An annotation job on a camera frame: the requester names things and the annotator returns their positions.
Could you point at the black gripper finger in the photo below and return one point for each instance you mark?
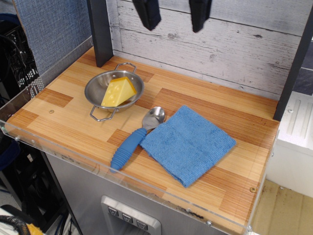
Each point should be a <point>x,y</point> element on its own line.
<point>149,13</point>
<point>200,12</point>

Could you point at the white side unit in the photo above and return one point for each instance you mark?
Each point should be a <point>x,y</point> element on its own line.
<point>291,163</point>

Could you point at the spoon with blue handle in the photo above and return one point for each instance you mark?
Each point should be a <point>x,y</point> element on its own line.
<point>152,120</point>

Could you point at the clear acrylic guard rail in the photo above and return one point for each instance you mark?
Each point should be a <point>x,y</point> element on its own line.
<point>57,121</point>

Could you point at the small steel two-handled pan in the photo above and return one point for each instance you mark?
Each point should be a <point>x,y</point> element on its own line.
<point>97,86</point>

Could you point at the right dark shelf post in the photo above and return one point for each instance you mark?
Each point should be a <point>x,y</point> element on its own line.
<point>293,74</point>

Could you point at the left dark shelf post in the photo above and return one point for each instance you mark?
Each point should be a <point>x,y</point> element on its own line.
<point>100,29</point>

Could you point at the blue towel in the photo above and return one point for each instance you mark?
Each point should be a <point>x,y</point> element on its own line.
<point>187,145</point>

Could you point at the dark shelf post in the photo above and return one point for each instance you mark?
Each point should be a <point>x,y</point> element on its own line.
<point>100,29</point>
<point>293,74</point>

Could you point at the yellow toy cheese wedge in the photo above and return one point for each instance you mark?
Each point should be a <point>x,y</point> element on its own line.
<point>118,91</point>

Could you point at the steel toy fridge cabinet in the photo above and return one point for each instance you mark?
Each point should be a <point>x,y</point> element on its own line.
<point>104,204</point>

